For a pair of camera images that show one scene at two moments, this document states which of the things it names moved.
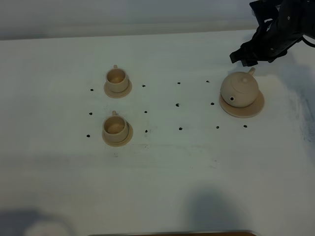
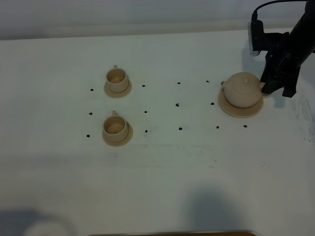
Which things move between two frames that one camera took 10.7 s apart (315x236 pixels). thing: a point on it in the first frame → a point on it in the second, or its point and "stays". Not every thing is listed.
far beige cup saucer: [120, 95] stays
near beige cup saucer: [122, 142] stays
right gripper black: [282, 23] → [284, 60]
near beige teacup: [114, 128] stays
